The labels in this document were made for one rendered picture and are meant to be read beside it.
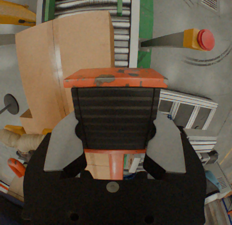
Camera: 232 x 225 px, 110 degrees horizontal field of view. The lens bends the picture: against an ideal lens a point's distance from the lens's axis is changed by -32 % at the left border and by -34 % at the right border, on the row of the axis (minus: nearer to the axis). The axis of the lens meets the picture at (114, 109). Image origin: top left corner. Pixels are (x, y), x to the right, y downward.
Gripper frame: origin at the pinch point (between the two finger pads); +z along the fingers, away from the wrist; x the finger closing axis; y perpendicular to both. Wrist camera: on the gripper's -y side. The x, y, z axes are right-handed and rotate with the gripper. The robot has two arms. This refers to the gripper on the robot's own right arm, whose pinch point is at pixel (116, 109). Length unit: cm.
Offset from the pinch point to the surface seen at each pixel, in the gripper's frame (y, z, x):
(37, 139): 10.7, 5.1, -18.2
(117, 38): -14, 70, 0
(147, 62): 8, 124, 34
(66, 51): -6.9, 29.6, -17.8
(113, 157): 6.4, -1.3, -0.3
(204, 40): -12.0, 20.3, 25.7
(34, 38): -14.7, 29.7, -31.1
